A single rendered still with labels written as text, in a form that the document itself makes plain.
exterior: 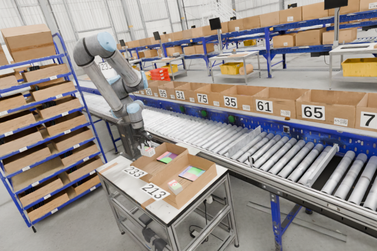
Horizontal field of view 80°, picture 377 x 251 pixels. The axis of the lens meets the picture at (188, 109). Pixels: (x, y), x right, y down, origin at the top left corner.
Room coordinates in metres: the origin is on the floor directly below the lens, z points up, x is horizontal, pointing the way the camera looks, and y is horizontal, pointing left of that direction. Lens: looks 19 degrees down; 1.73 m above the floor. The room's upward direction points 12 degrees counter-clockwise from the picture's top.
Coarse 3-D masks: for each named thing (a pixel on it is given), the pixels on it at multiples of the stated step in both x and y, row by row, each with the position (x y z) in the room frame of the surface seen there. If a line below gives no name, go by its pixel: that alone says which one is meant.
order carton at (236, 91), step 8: (232, 88) 2.39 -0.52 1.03; (240, 88) 2.39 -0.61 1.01; (248, 88) 2.31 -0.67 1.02; (256, 88) 2.23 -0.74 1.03; (264, 88) 2.16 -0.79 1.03; (232, 96) 2.12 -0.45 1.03; (240, 96) 2.05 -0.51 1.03; (248, 96) 1.98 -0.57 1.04; (224, 104) 2.22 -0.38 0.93; (240, 104) 2.06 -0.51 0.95; (248, 104) 1.99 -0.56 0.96
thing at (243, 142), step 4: (256, 128) 1.77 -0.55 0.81; (260, 128) 1.81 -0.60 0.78; (252, 132) 1.73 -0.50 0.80; (256, 132) 1.77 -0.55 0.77; (260, 132) 1.81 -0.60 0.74; (248, 136) 1.69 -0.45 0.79; (252, 136) 1.73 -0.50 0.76; (256, 136) 1.76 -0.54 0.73; (240, 140) 1.62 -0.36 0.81; (244, 140) 1.65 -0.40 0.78; (248, 140) 1.69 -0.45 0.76; (236, 144) 1.59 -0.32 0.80; (240, 144) 1.62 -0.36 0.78; (244, 144) 1.65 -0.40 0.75; (228, 148) 1.53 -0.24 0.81; (232, 148) 1.56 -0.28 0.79; (236, 148) 1.58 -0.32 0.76; (240, 148) 1.61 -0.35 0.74; (228, 152) 1.53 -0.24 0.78; (232, 152) 1.55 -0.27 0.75
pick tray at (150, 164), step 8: (168, 144) 1.76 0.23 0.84; (160, 152) 1.74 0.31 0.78; (176, 152) 1.70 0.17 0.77; (184, 152) 1.56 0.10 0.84; (136, 160) 1.57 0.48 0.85; (144, 160) 1.62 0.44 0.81; (152, 160) 1.67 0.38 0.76; (144, 168) 1.58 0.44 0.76; (152, 168) 1.56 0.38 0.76; (160, 168) 1.39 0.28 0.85; (144, 176) 1.40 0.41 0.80; (152, 176) 1.33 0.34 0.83
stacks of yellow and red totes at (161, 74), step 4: (160, 68) 8.16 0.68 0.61; (164, 68) 7.94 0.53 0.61; (148, 72) 8.77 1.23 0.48; (152, 72) 7.91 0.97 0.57; (156, 72) 7.65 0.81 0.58; (160, 72) 7.59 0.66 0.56; (164, 72) 7.69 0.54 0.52; (148, 76) 8.09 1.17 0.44; (152, 76) 7.95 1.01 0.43; (156, 76) 7.74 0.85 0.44; (160, 76) 7.59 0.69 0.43; (164, 76) 7.65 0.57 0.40; (168, 76) 7.76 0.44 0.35; (160, 80) 7.57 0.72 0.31; (164, 80) 7.62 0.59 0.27; (168, 80) 7.72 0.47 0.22
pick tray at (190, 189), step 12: (192, 156) 1.48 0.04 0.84; (168, 168) 1.39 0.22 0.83; (180, 168) 1.46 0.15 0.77; (204, 168) 1.40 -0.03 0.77; (216, 168) 1.32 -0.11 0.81; (156, 180) 1.31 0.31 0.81; (168, 180) 1.36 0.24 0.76; (180, 180) 1.33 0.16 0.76; (204, 180) 1.23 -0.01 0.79; (168, 192) 1.11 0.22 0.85; (180, 192) 1.09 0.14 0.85; (192, 192) 1.15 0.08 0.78; (180, 204) 1.08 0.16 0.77
